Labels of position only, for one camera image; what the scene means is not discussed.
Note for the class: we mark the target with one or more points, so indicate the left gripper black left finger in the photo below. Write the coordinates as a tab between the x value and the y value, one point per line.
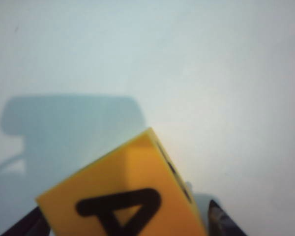
27	226

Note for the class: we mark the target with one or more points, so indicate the yellow foam letter block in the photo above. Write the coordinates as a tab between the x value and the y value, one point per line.
137	184

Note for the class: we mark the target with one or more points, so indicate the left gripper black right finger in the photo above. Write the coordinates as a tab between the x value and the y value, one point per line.
221	223

